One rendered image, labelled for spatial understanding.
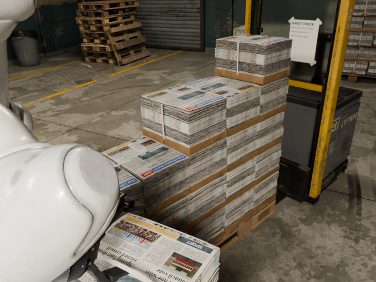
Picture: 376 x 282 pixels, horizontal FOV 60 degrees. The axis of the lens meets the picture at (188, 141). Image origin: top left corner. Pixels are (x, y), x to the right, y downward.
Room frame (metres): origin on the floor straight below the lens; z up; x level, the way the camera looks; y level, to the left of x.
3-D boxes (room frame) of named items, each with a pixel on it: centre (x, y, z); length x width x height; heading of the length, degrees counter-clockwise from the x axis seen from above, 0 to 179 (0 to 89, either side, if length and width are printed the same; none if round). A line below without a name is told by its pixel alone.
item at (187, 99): (1.64, 0.02, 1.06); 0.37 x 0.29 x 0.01; 44
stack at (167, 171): (1.55, 0.12, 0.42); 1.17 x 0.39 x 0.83; 132
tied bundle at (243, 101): (1.84, -0.20, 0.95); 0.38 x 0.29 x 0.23; 42
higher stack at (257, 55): (2.04, -0.42, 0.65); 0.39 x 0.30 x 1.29; 42
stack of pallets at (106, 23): (8.16, 1.77, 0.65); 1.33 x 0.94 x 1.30; 154
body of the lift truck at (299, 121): (2.58, -1.01, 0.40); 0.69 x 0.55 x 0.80; 42
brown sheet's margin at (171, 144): (1.63, 0.02, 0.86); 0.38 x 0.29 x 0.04; 44
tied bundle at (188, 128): (1.64, 0.02, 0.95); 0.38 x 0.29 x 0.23; 44
